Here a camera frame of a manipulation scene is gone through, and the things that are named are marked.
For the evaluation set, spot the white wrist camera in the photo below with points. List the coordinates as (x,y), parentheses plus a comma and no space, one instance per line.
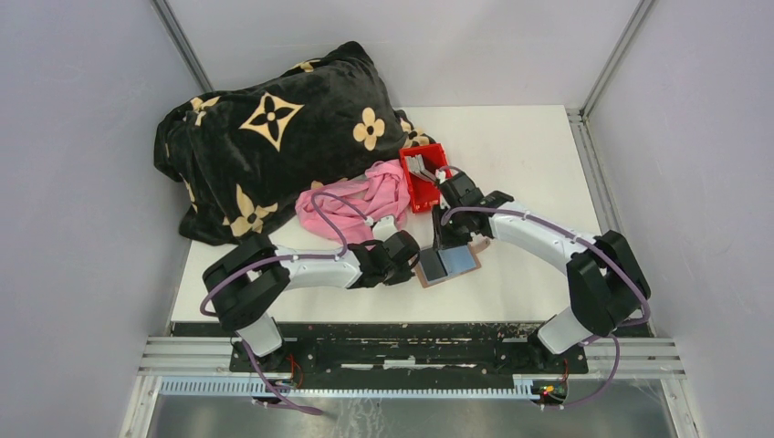
(442,175)
(384,228)

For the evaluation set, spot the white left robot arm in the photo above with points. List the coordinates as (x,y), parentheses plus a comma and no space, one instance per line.
(242,285)

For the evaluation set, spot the tan leather card holder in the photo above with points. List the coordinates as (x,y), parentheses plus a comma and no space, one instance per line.
(460,260)

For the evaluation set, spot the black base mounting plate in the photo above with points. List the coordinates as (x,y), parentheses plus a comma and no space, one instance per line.
(408,379)

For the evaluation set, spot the red plastic bin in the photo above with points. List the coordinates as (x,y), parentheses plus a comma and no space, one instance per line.
(424,195)

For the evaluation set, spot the black floral blanket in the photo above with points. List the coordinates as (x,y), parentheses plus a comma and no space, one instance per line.
(246,155)

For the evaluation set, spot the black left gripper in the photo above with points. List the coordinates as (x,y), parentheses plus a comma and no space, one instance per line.
(403,275)

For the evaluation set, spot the black credit card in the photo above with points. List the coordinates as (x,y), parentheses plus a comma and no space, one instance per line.
(431,266)

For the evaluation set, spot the aluminium frame rails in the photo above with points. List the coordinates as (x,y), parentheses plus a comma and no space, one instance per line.
(633,358)

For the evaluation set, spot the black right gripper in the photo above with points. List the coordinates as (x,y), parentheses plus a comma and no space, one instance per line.
(442,239)

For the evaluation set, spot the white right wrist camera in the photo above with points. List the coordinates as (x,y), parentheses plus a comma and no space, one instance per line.
(442,175)

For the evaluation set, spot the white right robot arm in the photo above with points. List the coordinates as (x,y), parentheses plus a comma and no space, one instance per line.
(607,287)

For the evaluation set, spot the pink cloth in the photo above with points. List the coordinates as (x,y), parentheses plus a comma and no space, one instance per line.
(340,210)

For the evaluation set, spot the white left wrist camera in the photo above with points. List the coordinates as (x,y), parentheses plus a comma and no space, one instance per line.
(384,228)

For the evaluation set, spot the stack of credit cards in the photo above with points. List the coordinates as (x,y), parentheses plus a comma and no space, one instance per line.
(415,165)

